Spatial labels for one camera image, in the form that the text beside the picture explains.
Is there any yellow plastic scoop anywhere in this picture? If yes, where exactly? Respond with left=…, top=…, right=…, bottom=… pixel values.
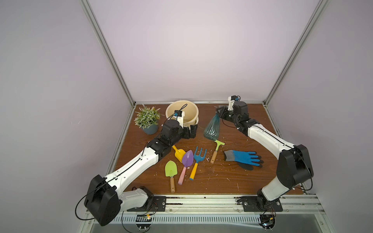
left=172, top=145, right=186, bottom=163

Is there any teal spray bottle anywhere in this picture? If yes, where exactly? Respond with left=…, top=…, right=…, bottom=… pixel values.
left=204, top=105, right=224, bottom=141

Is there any purple trowel pink handle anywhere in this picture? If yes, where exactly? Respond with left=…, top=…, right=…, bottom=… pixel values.
left=178, top=150, right=194, bottom=185

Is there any blue fork yellow handle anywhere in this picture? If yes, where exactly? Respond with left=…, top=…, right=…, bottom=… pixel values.
left=189, top=147, right=207, bottom=180

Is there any green rake wooden handle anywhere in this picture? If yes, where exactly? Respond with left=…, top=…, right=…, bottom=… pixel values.
left=210, top=140, right=225, bottom=164

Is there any green trowel wooden handle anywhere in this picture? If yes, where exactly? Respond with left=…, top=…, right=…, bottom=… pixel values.
left=165, top=160, right=178, bottom=193

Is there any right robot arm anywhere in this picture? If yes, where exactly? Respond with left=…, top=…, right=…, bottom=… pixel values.
left=216, top=101, right=314, bottom=204

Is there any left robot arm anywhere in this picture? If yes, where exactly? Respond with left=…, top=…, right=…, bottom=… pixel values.
left=83, top=119, right=198, bottom=226

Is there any blue grey gardening glove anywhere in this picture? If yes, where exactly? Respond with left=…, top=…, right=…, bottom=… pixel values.
left=223, top=150, right=261, bottom=163

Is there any black gardening glove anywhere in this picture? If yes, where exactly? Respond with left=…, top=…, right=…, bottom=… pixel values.
left=237, top=159, right=264, bottom=170

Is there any cream plastic bucket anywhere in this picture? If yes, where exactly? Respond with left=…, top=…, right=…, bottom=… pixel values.
left=166, top=100, right=199, bottom=127

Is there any potted green plant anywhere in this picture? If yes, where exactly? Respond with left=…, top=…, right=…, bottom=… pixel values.
left=134, top=105, right=162, bottom=135

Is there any left controller board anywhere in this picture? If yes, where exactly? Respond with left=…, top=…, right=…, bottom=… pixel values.
left=135, top=215, right=153, bottom=233

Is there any controller board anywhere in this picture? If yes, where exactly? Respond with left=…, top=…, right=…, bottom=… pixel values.
left=135, top=215, right=153, bottom=233
left=259, top=215, right=275, bottom=231

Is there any right controller board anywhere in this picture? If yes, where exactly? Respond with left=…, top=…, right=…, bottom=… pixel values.
left=259, top=215, right=275, bottom=231

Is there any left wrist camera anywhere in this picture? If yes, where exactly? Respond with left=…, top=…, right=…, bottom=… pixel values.
left=173, top=110, right=185, bottom=127

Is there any aluminium mounting rail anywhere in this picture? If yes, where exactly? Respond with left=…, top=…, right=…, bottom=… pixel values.
left=84, top=194, right=325, bottom=216

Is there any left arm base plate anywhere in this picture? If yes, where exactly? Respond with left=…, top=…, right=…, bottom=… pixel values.
left=127, top=196, right=167, bottom=212

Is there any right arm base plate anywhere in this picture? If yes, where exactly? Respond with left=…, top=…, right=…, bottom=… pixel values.
left=237, top=196, right=283, bottom=212

